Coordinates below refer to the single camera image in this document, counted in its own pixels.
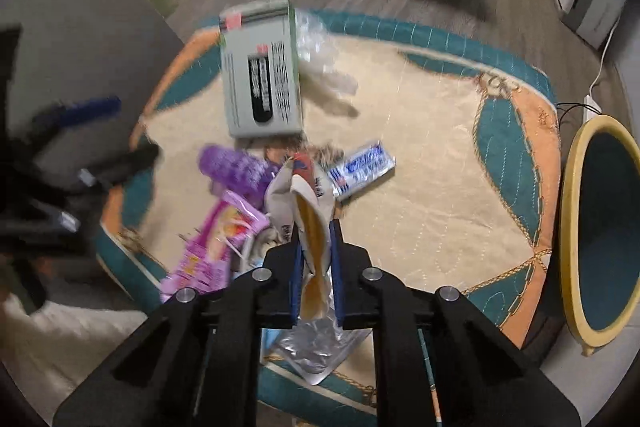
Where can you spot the purple plastic wrapper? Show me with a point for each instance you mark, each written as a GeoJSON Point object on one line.
{"type": "Point", "coordinates": [235, 169]}

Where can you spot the pink snack wrapper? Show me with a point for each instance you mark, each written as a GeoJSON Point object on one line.
{"type": "Point", "coordinates": [215, 252]}

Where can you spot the clear plastic bag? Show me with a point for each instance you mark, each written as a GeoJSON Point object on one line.
{"type": "Point", "coordinates": [320, 52]}

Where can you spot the white power strip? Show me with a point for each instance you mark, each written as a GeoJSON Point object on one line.
{"type": "Point", "coordinates": [592, 106]}

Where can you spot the beige snack wrapper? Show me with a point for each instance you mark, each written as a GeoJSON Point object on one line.
{"type": "Point", "coordinates": [310, 227]}

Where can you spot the teal bin with yellow rim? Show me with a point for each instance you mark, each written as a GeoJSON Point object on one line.
{"type": "Point", "coordinates": [605, 232]}

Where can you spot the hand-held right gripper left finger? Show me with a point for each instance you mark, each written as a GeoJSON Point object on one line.
{"type": "Point", "coordinates": [297, 277]}

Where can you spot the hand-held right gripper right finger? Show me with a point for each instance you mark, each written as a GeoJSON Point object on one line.
{"type": "Point", "coordinates": [336, 277]}

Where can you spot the teal orange quilted cushion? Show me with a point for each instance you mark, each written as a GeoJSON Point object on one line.
{"type": "Point", "coordinates": [425, 157]}

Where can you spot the green white cardboard box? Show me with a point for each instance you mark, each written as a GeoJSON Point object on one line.
{"type": "Point", "coordinates": [260, 72]}

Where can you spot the light blue plastic bag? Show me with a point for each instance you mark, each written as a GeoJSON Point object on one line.
{"type": "Point", "coordinates": [271, 339]}

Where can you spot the silver blister pack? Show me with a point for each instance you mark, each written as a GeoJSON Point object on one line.
{"type": "Point", "coordinates": [310, 347]}

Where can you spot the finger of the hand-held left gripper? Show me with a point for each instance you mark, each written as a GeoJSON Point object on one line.
{"type": "Point", "coordinates": [132, 162]}
{"type": "Point", "coordinates": [92, 109]}

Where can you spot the beige fleece clothing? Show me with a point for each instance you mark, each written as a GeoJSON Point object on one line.
{"type": "Point", "coordinates": [55, 352]}

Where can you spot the blue white snack wrapper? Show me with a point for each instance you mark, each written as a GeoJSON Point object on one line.
{"type": "Point", "coordinates": [362, 167]}

